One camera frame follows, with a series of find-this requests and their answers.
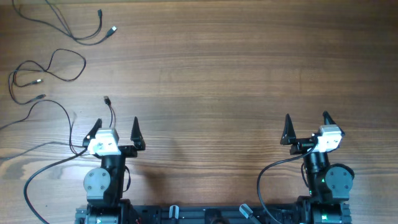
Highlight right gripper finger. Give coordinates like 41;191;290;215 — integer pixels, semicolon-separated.
280;114;296;145
322;111;345;136

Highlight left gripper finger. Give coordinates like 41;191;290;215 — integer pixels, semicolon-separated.
82;118;102;146
131;116;146;151

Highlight black usb cable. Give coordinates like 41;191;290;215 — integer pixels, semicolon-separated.
0;95;116;161
7;49;87;105
11;0;118;46

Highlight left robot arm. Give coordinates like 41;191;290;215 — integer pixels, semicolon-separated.
75;118;146;224

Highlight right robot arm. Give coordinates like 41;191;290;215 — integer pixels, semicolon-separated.
280;111;354;224

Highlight right camera black cable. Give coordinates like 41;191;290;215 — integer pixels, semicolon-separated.
256;143;317;224

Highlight camera black cable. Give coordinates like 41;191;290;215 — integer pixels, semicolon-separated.
256;143;317;224
23;147;90;224

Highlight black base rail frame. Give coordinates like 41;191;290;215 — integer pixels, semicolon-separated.
75;203;352;224

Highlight left camera black cable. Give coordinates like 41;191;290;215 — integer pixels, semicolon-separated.
23;147;90;224

